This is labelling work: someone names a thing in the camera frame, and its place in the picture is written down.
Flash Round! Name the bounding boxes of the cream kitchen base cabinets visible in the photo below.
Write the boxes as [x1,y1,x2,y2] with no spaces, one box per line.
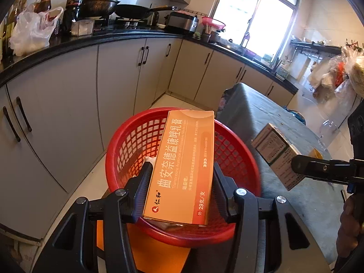
[0,38,298,243]

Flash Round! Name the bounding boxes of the kitchen window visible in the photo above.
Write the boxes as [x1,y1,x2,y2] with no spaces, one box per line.
[212,0,302,60]

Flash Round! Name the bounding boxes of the dark cooking pot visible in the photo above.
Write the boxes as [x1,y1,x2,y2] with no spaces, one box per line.
[210,30,225,44]

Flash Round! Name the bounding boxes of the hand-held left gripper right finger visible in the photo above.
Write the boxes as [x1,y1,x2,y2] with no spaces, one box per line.
[213,162,332,273]

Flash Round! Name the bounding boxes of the orange medicine box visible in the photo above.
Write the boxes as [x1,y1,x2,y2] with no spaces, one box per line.
[142,109,215,226]

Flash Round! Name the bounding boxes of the red plastic basket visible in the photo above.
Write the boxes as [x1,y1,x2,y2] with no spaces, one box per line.
[105,107,261,248]

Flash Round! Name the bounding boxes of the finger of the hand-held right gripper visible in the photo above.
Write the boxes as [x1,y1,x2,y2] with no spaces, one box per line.
[291,154,354,187]

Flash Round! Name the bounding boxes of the clear seasoning box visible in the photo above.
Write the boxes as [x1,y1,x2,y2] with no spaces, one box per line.
[71,19,96,36]

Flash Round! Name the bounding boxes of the person's right hand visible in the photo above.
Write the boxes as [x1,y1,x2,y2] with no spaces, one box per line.
[336,195,364,259]

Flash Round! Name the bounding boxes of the yellow oil bottle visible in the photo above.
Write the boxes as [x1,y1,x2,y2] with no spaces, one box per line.
[0,0,22,60]

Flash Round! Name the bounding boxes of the steel rice cooker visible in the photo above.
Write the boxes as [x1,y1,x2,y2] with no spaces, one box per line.
[164,11,200,35]

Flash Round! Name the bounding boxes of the black frying pan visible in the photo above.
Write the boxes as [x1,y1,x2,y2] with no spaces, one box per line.
[114,4,178,20]

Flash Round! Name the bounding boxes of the beige cardboard box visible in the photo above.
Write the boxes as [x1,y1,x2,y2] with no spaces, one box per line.
[251,123,307,192]

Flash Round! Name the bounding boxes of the hanging plastic bags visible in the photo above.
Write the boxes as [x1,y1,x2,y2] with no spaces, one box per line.
[308,44,364,100]

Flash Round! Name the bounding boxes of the grey-blue tablecloth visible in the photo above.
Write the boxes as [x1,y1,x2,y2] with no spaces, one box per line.
[217,82,351,265]

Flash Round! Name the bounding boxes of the white plastic bag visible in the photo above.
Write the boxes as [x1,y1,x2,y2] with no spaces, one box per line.
[9,6,64,56]

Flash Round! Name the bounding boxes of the pink plastic strainer basket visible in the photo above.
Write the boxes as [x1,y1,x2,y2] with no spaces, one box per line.
[202,16,226,30]

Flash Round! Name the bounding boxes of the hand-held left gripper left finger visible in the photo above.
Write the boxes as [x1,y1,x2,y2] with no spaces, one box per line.
[31,162,154,273]

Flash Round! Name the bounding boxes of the steel pan lid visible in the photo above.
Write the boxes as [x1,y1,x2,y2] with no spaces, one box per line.
[219,38,242,52]

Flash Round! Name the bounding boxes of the black wall rack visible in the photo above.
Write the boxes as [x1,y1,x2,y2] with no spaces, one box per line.
[289,40,342,55]

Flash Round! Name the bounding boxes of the yellow-cap dark sauce bottle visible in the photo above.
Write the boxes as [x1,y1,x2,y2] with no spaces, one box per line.
[62,0,86,32]

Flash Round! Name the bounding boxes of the gas stove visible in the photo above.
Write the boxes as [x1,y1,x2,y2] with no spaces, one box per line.
[94,17,167,36]

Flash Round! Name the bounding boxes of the black kitchen countertop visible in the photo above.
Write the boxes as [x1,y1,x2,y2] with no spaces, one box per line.
[0,25,298,94]

